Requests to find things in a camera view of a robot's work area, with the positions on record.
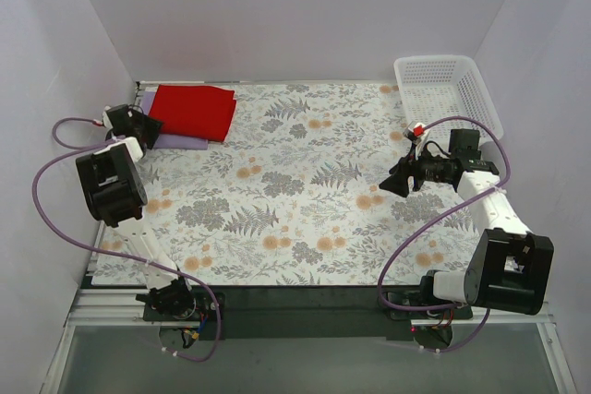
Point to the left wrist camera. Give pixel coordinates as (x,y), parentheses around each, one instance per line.
(105,120)

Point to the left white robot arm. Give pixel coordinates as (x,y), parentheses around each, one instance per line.
(115,195)

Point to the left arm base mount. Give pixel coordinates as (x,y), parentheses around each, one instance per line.
(180,305)

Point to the red t shirt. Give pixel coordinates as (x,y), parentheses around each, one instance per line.
(204,112)

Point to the floral patterned table mat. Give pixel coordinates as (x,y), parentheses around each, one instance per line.
(292,195)

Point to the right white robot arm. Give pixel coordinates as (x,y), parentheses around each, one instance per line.
(509,269)

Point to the white plastic basket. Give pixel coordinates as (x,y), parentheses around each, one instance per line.
(436,86)

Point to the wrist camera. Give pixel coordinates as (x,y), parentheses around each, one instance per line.
(105,120)
(417,134)

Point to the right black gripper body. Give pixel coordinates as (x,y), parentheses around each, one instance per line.
(413,173)

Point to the folded purple t shirt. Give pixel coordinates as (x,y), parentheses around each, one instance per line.
(165,141)

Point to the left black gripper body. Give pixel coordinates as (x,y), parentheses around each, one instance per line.
(150,128)

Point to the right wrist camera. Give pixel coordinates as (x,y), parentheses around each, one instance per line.
(417,134)

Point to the aluminium frame rail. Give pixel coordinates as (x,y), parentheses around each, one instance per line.
(113,351)

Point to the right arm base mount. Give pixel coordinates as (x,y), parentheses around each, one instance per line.
(429,321)

